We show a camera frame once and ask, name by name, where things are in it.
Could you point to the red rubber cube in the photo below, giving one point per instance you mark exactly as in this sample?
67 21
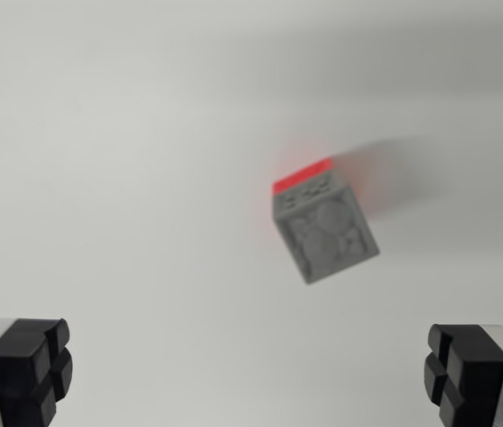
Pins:
301 176

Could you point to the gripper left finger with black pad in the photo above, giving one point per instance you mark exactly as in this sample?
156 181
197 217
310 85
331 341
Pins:
19 373

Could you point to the grey embossed rubber cube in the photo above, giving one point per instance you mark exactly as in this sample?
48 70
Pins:
327 233

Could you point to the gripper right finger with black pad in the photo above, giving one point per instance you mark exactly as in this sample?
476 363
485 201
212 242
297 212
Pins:
478 378

